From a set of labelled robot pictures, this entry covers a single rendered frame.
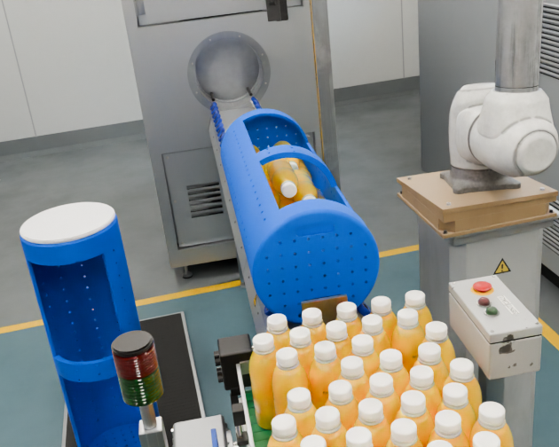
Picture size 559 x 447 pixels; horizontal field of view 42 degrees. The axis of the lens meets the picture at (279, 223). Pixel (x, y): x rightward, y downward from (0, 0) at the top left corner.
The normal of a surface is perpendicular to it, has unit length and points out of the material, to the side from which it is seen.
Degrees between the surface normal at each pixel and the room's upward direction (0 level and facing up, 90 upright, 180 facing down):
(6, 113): 90
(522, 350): 90
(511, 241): 90
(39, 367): 0
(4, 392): 0
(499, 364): 90
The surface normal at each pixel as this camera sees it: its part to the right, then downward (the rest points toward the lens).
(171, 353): -0.11, -0.91
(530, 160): 0.18, 0.40
